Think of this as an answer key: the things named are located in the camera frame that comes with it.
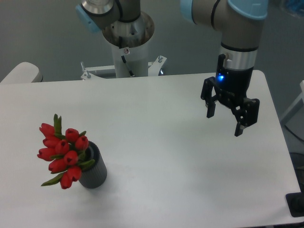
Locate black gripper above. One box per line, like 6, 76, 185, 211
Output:
200, 66, 260, 137

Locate red tulip bouquet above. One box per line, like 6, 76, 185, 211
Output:
37, 114, 97, 190

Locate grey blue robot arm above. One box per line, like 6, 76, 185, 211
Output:
76, 0, 268, 136

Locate dark grey ribbed vase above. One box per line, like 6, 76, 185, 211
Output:
79, 141, 107, 189

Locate transparent container blue items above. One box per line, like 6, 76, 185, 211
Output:
280, 0, 304, 18

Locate black device at table edge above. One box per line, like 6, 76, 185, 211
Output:
285, 192, 304, 218

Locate white chair armrest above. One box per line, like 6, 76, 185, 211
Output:
0, 62, 43, 85

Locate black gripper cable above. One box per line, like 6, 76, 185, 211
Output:
217, 54, 228, 73

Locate white furniture frame right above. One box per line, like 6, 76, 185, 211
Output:
279, 80, 304, 141

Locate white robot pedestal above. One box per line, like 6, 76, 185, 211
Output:
80, 10, 167, 81

